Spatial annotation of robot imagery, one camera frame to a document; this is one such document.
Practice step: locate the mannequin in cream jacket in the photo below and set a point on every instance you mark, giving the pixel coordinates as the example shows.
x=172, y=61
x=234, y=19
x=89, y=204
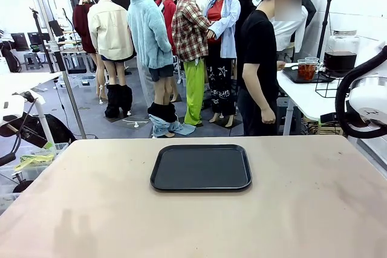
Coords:
x=110, y=28

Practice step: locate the mannequin in black jacket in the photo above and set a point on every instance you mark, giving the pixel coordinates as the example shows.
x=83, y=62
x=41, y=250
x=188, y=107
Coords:
x=245, y=4

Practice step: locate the short clear plastic cup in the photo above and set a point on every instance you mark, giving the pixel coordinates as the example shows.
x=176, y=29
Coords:
x=302, y=72

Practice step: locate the mannequin in plaid hoodie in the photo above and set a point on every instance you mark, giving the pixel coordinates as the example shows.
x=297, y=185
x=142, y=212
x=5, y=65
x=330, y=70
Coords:
x=189, y=28

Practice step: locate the black fuzzy boot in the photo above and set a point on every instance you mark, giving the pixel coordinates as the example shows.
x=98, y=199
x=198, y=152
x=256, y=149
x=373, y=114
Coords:
x=112, y=101
x=126, y=99

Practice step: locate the mannequin in blue shirt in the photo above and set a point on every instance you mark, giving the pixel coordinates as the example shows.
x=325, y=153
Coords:
x=226, y=28

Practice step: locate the mannequin in black coat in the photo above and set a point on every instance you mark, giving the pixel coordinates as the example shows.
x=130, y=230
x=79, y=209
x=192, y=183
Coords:
x=310, y=10

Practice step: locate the clear plastic storage bin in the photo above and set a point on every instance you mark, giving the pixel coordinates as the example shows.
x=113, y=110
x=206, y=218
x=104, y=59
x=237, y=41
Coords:
x=33, y=173

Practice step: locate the yellow green packet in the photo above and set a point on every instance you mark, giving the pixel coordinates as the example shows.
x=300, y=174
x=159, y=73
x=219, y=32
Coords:
x=33, y=161

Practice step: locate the mannequin in light blue fleece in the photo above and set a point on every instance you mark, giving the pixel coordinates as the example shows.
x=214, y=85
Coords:
x=146, y=34

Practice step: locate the mannequin in white shirt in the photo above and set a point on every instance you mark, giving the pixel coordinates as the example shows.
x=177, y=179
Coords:
x=287, y=34

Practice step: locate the glass tea dispenser jar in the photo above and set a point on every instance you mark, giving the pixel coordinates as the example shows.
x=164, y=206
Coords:
x=341, y=55

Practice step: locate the white side table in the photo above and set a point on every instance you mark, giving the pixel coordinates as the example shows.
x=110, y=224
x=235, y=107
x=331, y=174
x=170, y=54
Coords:
x=302, y=95

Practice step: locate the white work table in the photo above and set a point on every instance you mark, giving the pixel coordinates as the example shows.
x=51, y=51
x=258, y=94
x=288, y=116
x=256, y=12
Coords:
x=24, y=81

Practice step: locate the person's right hand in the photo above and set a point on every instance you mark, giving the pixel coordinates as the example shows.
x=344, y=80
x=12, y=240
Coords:
x=268, y=116

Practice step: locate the black light stand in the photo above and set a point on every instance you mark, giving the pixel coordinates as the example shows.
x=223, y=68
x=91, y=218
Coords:
x=324, y=28

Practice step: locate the person's right forearm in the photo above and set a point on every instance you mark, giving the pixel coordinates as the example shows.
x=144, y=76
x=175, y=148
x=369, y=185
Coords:
x=255, y=89

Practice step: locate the mannequin in red jacket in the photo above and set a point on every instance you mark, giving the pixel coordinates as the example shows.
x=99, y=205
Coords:
x=167, y=13

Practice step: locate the mannequin in maroon jacket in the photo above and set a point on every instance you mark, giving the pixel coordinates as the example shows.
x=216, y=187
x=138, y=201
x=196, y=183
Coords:
x=83, y=25

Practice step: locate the slanted metal pole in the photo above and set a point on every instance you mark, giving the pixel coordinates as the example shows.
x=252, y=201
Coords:
x=57, y=49

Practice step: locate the black serving tray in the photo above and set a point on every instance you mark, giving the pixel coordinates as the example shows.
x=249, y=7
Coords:
x=199, y=167

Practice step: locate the black side tray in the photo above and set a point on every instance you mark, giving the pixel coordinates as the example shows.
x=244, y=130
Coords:
x=320, y=79

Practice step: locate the black round base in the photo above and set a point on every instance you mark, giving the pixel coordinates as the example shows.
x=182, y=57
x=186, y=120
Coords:
x=22, y=186

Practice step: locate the grey plastic stool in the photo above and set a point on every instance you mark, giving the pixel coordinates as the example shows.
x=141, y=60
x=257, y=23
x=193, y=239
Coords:
x=32, y=60

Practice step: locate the person's left hand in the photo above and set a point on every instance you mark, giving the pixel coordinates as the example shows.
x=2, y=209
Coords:
x=281, y=65

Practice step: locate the black camera tripod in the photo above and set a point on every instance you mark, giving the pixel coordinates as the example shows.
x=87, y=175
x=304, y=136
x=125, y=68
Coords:
x=39, y=37

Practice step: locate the person in black t-shirt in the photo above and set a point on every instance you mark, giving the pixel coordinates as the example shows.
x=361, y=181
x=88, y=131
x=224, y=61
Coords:
x=260, y=43

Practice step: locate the black computer monitor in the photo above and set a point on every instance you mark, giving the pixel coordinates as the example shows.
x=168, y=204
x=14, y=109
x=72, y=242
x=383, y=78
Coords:
x=20, y=42

